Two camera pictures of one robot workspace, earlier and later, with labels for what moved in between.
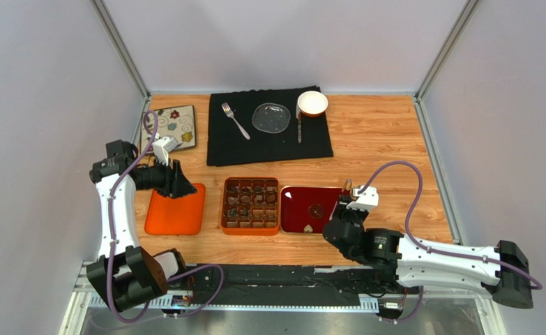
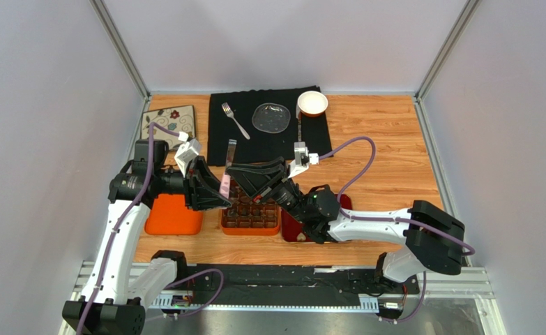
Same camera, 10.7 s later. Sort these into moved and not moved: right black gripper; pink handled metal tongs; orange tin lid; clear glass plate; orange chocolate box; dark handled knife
Moved: right black gripper; pink handled metal tongs
Not moved: orange chocolate box; clear glass plate; orange tin lid; dark handled knife
